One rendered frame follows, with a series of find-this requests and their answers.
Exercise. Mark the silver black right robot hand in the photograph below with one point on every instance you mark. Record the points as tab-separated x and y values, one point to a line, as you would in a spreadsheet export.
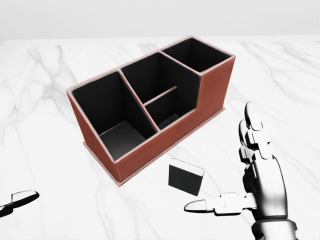
268	185

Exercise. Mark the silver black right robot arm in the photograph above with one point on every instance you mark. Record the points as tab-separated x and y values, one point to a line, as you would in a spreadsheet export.
273	228

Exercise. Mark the small black book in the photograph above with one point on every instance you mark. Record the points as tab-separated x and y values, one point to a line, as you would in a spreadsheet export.
183	180

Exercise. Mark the red-brown desk caddy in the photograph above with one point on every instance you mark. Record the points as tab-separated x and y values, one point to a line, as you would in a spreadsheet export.
212	90

